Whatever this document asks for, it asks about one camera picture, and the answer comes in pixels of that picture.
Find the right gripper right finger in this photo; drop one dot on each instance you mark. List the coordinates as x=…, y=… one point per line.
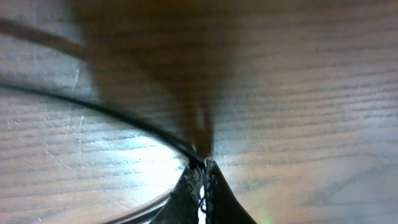
x=222, y=207

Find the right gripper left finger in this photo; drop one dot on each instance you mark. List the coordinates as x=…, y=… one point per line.
x=182, y=206

